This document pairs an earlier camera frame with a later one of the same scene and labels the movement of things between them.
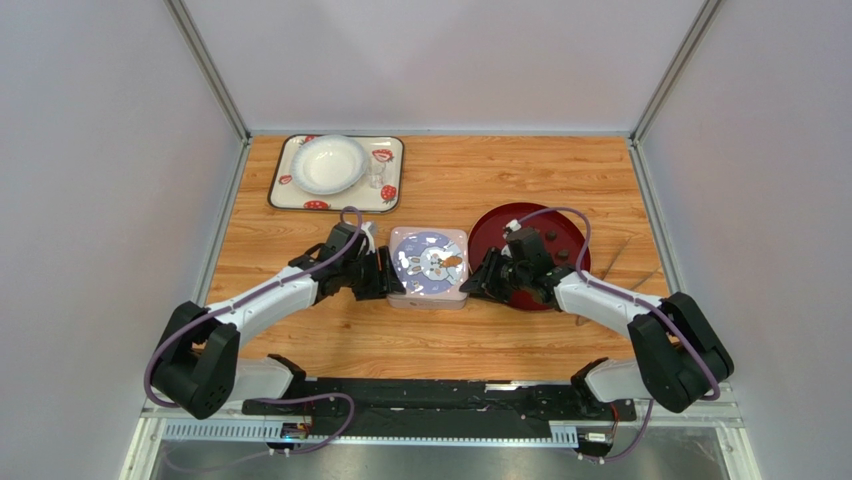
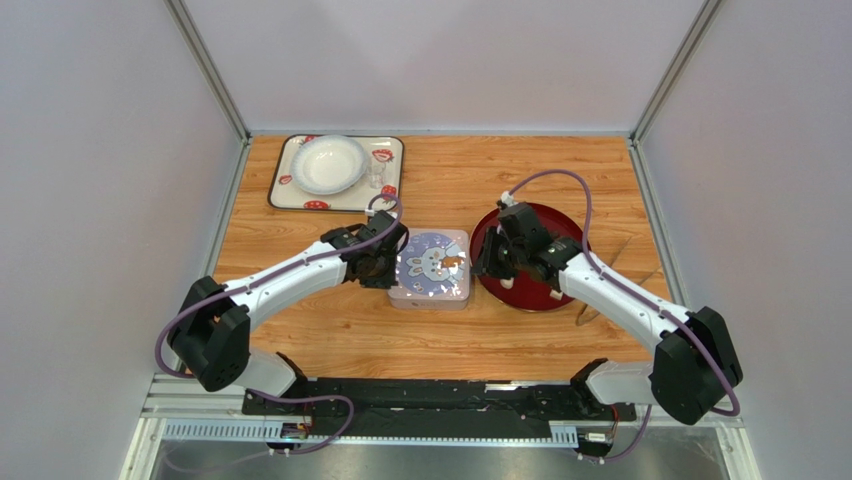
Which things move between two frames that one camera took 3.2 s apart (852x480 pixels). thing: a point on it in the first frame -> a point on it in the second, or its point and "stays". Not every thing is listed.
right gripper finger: (486, 276) -> (489, 254)
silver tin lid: (431, 262) stays
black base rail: (445, 407) stays
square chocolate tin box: (431, 297) stays
